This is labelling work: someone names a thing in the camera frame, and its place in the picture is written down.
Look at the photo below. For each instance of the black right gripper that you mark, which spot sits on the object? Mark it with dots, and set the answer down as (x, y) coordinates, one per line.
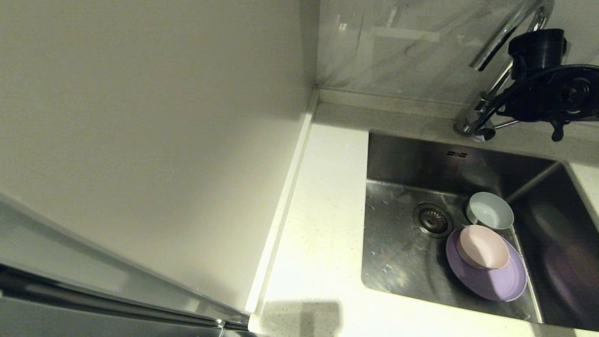
(533, 100)

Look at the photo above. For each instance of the chrome gooseneck faucet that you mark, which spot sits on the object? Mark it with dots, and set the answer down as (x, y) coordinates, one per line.
(496, 42)

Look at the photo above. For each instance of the white ceramic bowl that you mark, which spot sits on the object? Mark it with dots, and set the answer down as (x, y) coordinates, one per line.
(490, 213)

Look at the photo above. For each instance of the pink small bowl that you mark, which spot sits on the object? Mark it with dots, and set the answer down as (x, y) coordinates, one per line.
(482, 245)

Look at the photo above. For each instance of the lilac round plate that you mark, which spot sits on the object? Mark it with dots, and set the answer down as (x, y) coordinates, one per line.
(491, 283)

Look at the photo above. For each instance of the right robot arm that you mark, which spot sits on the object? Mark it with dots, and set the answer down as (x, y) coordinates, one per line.
(587, 91)

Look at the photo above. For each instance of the metal sink drain strainer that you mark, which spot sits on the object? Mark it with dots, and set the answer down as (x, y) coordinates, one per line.
(433, 220)

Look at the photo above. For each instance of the stainless steel sink basin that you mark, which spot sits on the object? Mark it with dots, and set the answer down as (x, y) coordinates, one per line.
(407, 267)

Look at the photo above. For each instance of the tall white cabinet panel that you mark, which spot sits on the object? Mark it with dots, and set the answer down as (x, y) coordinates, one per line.
(140, 117)

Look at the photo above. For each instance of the grey glossy appliance door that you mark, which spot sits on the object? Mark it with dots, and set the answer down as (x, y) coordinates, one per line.
(70, 323)

